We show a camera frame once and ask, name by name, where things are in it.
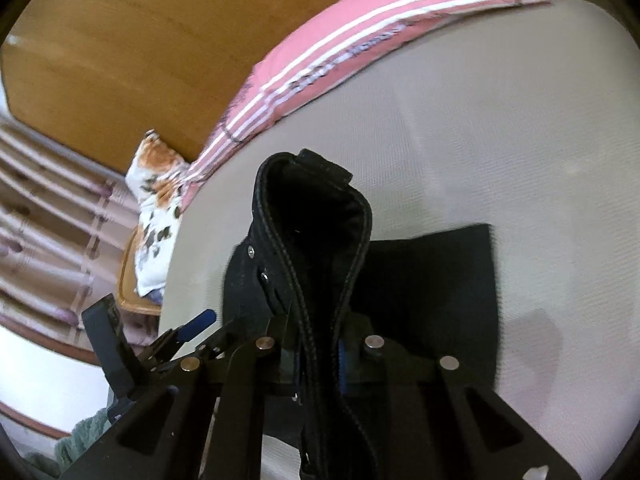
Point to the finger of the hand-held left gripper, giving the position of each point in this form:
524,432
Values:
217,339
200,320

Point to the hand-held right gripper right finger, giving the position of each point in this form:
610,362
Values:
343,367

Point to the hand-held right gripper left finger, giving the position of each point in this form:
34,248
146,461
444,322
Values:
240,385

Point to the black pants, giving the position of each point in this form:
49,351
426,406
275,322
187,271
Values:
310,220

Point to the person's left forearm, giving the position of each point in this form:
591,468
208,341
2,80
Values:
80,445

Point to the wooden bedside table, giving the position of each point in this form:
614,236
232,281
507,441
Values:
131,295

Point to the floral pillow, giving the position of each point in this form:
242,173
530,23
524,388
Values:
155,210

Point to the striped curtain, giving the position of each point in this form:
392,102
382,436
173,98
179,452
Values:
45,240

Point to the wooden headboard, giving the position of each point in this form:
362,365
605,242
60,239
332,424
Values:
125,50

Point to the beige bed sheet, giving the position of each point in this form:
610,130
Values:
500,135

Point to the pink striped quilt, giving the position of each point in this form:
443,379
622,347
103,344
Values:
350,45

